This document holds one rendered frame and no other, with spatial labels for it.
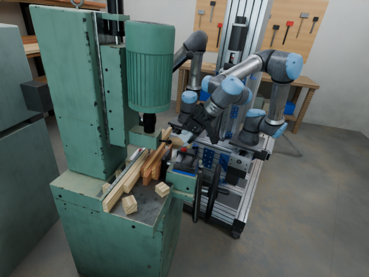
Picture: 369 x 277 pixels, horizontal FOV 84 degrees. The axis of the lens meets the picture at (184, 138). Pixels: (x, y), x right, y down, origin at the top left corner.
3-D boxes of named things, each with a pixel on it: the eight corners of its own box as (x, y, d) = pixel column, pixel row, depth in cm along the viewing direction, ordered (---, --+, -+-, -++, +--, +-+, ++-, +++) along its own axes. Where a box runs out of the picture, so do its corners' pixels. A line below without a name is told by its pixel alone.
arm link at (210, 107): (225, 105, 82) (223, 112, 75) (218, 113, 84) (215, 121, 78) (211, 93, 81) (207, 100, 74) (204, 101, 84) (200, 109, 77)
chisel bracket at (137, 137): (156, 153, 94) (156, 137, 90) (128, 146, 97) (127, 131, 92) (162, 145, 100) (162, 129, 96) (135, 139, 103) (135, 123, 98)
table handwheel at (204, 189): (221, 172, 118) (210, 224, 109) (188, 164, 122) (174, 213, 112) (227, 157, 92) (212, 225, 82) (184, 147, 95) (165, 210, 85)
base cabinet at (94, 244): (157, 305, 126) (163, 234, 90) (76, 273, 136) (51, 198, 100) (179, 240, 164) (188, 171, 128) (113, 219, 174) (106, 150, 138)
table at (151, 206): (177, 247, 72) (179, 236, 69) (100, 221, 77) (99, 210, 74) (207, 154, 123) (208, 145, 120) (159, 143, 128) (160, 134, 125)
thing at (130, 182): (128, 193, 83) (127, 186, 81) (123, 192, 83) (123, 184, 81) (171, 132, 129) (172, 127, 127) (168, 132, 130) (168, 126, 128)
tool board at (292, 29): (306, 64, 348) (330, 0, 302) (191, 48, 373) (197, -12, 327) (305, 63, 352) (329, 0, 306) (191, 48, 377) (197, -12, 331)
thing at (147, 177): (146, 186, 87) (146, 177, 85) (143, 184, 88) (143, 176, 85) (165, 156, 107) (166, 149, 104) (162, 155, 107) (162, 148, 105)
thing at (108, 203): (108, 212, 74) (106, 203, 71) (103, 211, 74) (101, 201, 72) (165, 136, 125) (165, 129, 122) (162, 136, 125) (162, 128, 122)
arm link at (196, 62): (182, 105, 166) (189, 29, 138) (186, 99, 178) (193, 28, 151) (196, 107, 164) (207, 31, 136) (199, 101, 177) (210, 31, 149)
